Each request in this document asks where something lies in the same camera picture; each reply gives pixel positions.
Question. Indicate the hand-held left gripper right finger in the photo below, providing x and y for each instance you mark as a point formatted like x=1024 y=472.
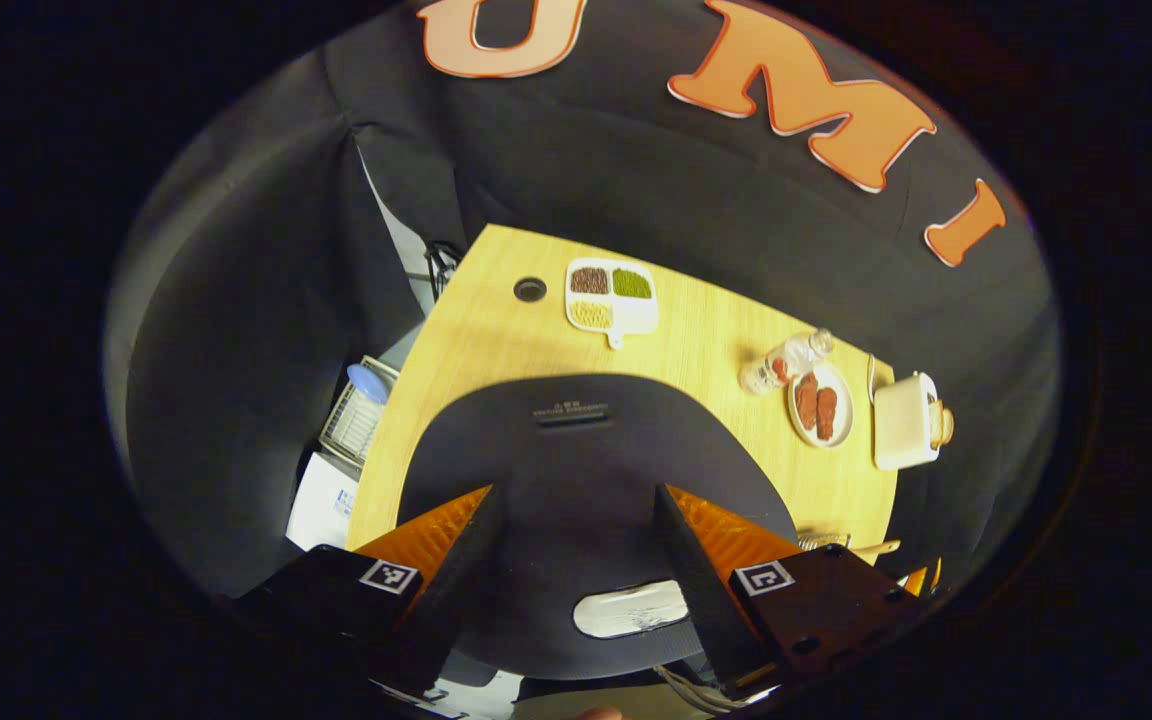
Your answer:
x=701 y=590

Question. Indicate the white toaster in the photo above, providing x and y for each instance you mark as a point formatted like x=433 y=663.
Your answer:
x=901 y=425

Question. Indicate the wooden spoon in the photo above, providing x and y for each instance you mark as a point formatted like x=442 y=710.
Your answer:
x=878 y=548

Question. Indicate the black rice cooker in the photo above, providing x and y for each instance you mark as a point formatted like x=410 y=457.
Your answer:
x=576 y=470

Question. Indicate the white round plate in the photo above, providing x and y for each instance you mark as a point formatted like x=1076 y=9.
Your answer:
x=841 y=430

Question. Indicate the small clear drink bottle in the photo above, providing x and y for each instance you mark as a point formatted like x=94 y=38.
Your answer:
x=781 y=362

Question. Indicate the white divided bean dish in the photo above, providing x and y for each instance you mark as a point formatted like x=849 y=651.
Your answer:
x=636 y=318

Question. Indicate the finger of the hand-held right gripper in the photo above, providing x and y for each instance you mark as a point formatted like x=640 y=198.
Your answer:
x=921 y=578

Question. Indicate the red meat slice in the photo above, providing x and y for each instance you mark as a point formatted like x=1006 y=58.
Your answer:
x=826 y=412
x=807 y=400

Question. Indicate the toasted bread slice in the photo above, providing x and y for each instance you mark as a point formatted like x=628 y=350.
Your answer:
x=943 y=426

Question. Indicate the blue lid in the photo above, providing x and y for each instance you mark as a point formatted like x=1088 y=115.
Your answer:
x=368 y=383

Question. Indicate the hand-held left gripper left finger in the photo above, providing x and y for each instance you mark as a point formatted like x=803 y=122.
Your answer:
x=456 y=590

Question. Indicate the white box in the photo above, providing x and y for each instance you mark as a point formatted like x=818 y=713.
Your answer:
x=321 y=500

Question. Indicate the clear chopstick holder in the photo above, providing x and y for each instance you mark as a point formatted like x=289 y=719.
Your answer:
x=824 y=541

